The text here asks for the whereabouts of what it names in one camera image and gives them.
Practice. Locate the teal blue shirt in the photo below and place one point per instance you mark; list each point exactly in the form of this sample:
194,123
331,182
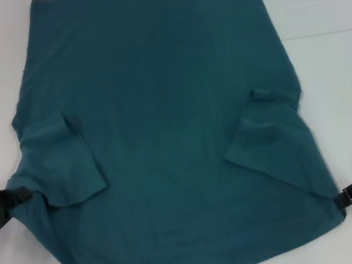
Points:
162,124

